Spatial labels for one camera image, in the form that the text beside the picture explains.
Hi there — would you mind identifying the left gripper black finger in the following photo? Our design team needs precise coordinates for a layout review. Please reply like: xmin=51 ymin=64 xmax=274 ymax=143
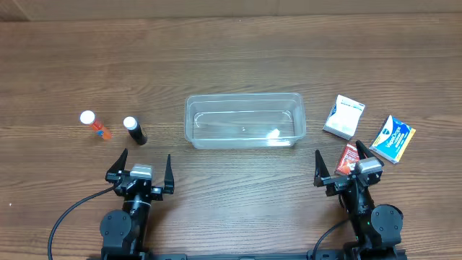
xmin=163 ymin=155 xmax=175 ymax=194
xmin=105 ymin=149 xmax=128 ymax=182

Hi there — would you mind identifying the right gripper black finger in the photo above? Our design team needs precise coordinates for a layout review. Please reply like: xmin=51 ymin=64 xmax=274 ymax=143
xmin=355 ymin=140 xmax=384 ymax=167
xmin=313 ymin=149 xmax=331 ymax=187

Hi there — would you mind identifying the red small box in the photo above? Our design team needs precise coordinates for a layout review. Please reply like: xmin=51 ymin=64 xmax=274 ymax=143
xmin=335 ymin=143 xmax=359 ymax=176

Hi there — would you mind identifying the blue yellow lozenge box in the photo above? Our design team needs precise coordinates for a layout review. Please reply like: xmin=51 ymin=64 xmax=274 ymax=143
xmin=370 ymin=115 xmax=416 ymax=164

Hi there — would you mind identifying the white bandage box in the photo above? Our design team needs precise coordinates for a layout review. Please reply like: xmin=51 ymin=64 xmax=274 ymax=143
xmin=323 ymin=95 xmax=365 ymax=140

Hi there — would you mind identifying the black tube white cap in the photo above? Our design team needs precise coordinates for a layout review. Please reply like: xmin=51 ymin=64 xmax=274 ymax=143
xmin=123 ymin=116 xmax=147 ymax=145

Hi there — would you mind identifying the orange tube white cap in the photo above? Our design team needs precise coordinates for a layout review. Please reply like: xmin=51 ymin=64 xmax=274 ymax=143
xmin=79 ymin=110 xmax=112 ymax=140

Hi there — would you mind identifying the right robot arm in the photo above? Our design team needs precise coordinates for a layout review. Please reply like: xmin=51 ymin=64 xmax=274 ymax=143
xmin=307 ymin=140 xmax=407 ymax=259

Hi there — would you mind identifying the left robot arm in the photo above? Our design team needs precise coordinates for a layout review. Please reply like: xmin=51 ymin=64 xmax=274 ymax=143
xmin=100 ymin=149 xmax=174 ymax=259

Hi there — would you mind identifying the clear plastic container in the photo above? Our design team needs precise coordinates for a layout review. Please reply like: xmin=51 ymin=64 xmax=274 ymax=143
xmin=184 ymin=92 xmax=307 ymax=150

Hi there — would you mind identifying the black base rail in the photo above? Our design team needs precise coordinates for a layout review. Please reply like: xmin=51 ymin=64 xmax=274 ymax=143
xmin=145 ymin=250 xmax=344 ymax=260

